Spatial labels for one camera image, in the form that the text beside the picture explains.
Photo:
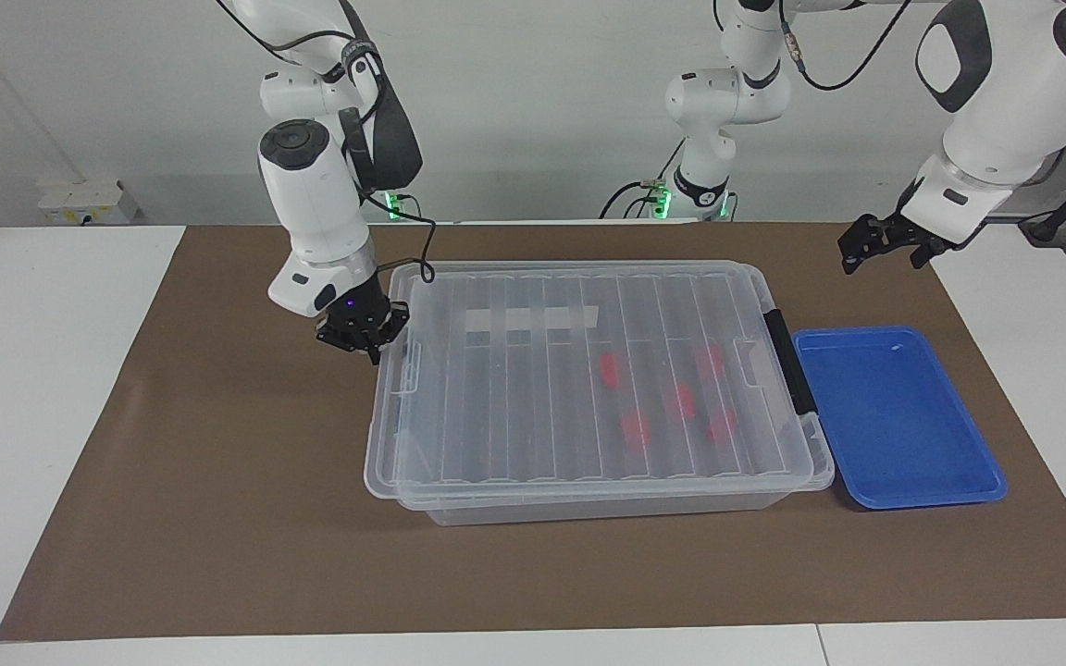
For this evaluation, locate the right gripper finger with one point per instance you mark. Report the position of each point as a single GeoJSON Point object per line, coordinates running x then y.
{"type": "Point", "coordinates": [334, 335]}
{"type": "Point", "coordinates": [387, 331]}

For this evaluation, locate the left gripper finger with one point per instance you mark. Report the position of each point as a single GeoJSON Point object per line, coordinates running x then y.
{"type": "Point", "coordinates": [861, 240]}
{"type": "Point", "coordinates": [922, 252]}

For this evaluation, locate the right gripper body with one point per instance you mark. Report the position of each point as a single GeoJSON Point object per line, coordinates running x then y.
{"type": "Point", "coordinates": [359, 302]}

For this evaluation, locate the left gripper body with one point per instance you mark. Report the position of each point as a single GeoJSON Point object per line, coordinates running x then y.
{"type": "Point", "coordinates": [923, 231]}

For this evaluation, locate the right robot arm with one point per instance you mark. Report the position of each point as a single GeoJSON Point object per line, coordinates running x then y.
{"type": "Point", "coordinates": [316, 199]}

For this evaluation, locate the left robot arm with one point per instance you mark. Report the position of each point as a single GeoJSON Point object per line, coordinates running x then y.
{"type": "Point", "coordinates": [996, 111]}

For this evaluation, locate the black box latch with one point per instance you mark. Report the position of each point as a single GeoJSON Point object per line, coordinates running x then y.
{"type": "Point", "coordinates": [792, 361]}

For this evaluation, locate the clear plastic storage box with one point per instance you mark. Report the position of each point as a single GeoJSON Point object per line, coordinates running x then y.
{"type": "Point", "coordinates": [588, 509]}
{"type": "Point", "coordinates": [542, 407]}

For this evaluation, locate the red block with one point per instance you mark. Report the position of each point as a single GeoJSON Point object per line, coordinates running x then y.
{"type": "Point", "coordinates": [710, 360]}
{"type": "Point", "coordinates": [636, 429]}
{"type": "Point", "coordinates": [607, 370]}
{"type": "Point", "coordinates": [721, 425]}
{"type": "Point", "coordinates": [680, 401]}

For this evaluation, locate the blue plastic tray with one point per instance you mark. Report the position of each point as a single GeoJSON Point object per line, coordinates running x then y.
{"type": "Point", "coordinates": [894, 416]}

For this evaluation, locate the white power outlet strip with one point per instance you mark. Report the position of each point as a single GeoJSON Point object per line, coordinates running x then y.
{"type": "Point", "coordinates": [89, 203]}

